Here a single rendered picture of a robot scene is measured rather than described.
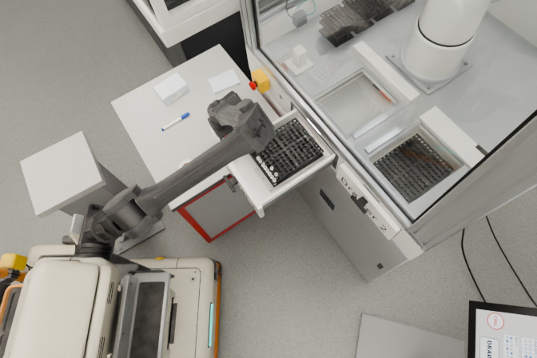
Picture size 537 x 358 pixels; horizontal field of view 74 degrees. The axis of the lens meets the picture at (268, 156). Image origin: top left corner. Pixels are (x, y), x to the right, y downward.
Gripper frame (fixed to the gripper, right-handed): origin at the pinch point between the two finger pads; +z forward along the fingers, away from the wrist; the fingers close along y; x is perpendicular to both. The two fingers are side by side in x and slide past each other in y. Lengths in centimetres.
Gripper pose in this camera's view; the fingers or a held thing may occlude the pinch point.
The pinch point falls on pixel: (224, 135)
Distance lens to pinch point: 146.8
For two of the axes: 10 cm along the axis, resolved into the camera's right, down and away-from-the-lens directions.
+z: 0.7, 4.2, 9.1
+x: -8.5, 5.0, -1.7
